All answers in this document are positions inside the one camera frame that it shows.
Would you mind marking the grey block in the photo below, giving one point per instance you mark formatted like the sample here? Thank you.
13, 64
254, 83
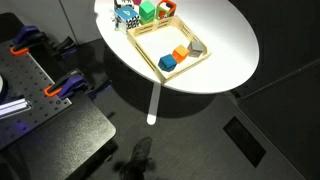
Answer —
196, 48

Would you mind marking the blue block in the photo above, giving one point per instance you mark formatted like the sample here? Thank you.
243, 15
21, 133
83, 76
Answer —
166, 62

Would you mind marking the white table base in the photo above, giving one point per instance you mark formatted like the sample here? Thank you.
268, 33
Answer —
153, 105

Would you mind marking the aluminium extrusion rail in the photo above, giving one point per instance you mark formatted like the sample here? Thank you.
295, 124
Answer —
13, 106

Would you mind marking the black cart top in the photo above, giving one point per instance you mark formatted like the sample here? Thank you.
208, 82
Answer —
63, 143

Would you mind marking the dark shoe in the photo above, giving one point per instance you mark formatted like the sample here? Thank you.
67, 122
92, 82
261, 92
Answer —
138, 156

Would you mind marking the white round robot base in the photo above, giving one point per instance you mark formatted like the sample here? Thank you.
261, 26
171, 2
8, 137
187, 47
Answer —
2, 88

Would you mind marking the green block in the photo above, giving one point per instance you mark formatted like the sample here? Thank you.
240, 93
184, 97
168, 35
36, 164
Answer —
147, 11

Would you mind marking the purple orange spring clamp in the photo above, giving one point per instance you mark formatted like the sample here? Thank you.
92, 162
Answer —
71, 83
28, 35

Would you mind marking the orange block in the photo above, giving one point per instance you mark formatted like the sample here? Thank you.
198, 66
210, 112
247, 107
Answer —
181, 52

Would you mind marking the blue topped patterned cube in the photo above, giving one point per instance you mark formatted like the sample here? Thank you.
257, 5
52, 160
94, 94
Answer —
127, 18

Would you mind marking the wooden tray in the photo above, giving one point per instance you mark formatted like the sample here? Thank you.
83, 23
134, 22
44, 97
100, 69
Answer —
146, 61

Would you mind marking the black white patterned cube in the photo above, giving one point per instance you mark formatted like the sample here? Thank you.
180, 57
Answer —
121, 3

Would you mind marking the black perforated breadboard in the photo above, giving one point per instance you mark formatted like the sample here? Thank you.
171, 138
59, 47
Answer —
30, 86

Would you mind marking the orange green holed cube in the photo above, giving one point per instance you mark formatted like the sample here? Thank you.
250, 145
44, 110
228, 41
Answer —
165, 9

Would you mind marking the magenta block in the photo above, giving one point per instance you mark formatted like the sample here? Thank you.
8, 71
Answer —
137, 1

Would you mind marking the black floor vent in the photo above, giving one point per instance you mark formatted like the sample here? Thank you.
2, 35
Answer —
244, 141

